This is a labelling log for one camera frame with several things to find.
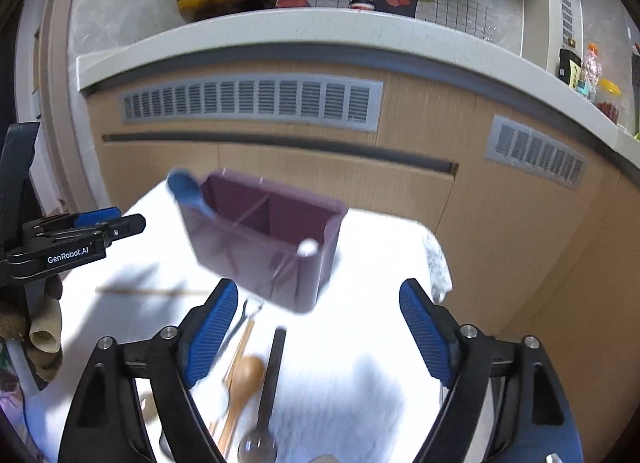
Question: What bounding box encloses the gloved left hand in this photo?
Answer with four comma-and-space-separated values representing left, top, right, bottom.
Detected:
1, 275, 63, 396

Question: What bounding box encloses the small spoon with white ball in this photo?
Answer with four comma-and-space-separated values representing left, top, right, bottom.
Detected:
269, 238, 321, 308

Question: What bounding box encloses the dark sauce bottle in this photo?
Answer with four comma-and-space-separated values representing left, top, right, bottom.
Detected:
558, 37, 582, 90

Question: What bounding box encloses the small grey vent grille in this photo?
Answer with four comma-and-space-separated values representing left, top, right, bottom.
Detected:
484, 115, 587, 191

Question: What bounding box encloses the wooden spoon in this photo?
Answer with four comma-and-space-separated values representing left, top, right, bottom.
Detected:
218, 356, 266, 457

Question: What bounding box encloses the orange capped clear bottle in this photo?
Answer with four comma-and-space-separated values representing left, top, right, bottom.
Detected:
576, 42, 602, 103

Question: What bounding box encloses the blue plastic spoon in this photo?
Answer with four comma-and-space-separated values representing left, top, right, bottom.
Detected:
166, 168, 216, 219

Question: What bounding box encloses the long grey vent grille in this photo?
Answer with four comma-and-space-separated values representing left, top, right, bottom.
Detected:
119, 73, 384, 132

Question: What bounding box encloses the black handled spoon right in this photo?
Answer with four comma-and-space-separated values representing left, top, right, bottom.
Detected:
238, 327, 286, 463

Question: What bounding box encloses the maroon plastic utensil holder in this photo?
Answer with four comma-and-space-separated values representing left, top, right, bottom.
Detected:
175, 168, 348, 313

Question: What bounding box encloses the steel shovel shaped spoon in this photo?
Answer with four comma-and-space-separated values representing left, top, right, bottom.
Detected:
214, 299, 264, 362

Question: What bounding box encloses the wooden chopstick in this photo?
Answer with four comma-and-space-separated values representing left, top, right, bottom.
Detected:
222, 318, 255, 398
94, 287, 208, 298

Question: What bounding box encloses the yellow lid jar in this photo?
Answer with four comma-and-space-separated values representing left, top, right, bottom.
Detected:
596, 78, 622, 124

